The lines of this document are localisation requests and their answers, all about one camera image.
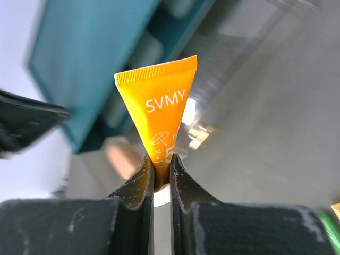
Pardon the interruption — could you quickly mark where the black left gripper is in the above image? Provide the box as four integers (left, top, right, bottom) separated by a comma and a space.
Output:
1, 90, 71, 159

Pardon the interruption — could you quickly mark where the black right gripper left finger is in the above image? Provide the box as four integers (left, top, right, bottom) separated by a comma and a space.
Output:
1, 155, 155, 254

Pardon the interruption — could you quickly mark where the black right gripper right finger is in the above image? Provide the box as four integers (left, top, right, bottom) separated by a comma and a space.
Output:
169, 154, 332, 254

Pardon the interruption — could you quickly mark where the orange sunscreen tube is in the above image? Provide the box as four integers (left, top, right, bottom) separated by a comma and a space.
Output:
114, 55, 198, 207

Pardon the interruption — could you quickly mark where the black gold lipstick case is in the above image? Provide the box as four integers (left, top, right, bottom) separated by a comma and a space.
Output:
331, 203, 340, 219

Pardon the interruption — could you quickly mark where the clear top drawer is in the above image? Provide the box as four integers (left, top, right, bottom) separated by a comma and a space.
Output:
175, 1, 321, 158

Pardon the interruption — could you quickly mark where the teal drawer organizer box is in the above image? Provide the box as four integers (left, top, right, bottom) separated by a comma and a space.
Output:
28, 1, 213, 154

